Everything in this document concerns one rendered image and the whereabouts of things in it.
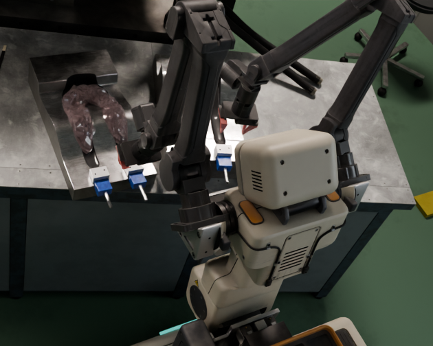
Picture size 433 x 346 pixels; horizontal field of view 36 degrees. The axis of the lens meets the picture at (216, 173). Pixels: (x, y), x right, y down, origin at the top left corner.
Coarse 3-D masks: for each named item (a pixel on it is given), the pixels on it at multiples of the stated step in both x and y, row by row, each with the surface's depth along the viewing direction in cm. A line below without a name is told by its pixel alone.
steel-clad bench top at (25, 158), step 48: (0, 48) 227; (48, 48) 233; (96, 48) 239; (144, 48) 245; (0, 96) 214; (144, 96) 230; (288, 96) 248; (336, 96) 255; (0, 144) 202; (48, 144) 207; (384, 144) 244; (384, 192) 229
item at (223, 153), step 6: (216, 144) 208; (222, 144) 208; (216, 150) 206; (222, 150) 207; (228, 150) 207; (216, 156) 207; (222, 156) 207; (228, 156) 208; (216, 162) 207; (222, 162) 205; (228, 162) 206; (216, 168) 207; (222, 168) 206; (228, 168) 206; (228, 180) 203
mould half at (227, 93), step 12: (156, 60) 233; (168, 60) 235; (156, 72) 231; (156, 84) 230; (156, 96) 228; (228, 96) 224; (228, 120) 220; (228, 132) 216; (240, 132) 218; (228, 144) 213
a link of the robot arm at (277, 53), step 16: (352, 0) 159; (368, 0) 156; (336, 16) 165; (352, 16) 163; (304, 32) 171; (320, 32) 168; (336, 32) 167; (288, 48) 175; (304, 48) 172; (256, 64) 180; (272, 64) 177; (288, 64) 177; (256, 80) 181
